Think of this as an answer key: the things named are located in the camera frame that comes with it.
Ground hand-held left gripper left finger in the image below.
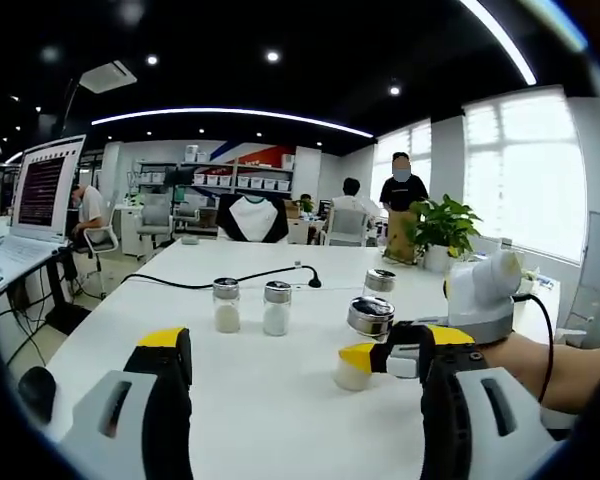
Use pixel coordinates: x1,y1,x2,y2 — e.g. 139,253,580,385
59,327,194,480

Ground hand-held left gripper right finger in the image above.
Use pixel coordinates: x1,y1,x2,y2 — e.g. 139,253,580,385
419,323,569,480

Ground tall seasoning bottle pale grains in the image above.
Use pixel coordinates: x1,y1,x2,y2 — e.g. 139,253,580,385
332,295,397,392

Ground tall seasoning bottle brown powder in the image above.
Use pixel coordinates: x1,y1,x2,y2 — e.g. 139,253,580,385
362,268,398,306

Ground small seasoning bottle beige powder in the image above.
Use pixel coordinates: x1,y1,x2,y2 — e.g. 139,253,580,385
212,277,242,334

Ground small seasoning bottle white powder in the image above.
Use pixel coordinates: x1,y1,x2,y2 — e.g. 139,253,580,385
262,280,293,337

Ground green plant in white pot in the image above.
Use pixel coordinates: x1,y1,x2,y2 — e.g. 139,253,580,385
404,194,484,274

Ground brown paper bag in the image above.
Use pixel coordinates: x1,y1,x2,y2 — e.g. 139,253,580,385
383,207,421,264

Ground black rounded object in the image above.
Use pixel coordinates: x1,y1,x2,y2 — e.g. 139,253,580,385
18,366,57,426

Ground white mesh chair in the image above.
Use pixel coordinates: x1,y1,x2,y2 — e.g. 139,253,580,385
324,207,371,247

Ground bright window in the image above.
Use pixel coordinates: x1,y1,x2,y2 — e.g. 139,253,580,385
371,119,434,204
462,88,589,265

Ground white office chair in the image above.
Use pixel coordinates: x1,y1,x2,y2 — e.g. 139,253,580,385
82,199,120,301

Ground grey office chair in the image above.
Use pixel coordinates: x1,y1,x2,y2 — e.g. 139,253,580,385
137,193,174,254

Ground shelf with white bins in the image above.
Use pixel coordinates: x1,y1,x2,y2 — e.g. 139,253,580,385
134,144,297,197

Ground white laptop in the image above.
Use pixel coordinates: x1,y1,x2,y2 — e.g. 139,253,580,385
0,133,87,294

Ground curved ceiling light strip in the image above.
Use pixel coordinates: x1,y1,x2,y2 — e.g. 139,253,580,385
90,107,374,139
459,0,539,86

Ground ceiling air conditioner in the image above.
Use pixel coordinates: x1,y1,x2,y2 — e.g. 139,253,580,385
79,59,138,95

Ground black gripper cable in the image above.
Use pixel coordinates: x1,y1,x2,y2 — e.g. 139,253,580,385
512,293,556,405

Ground black table cable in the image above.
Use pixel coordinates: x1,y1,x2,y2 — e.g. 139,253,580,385
122,264,323,290

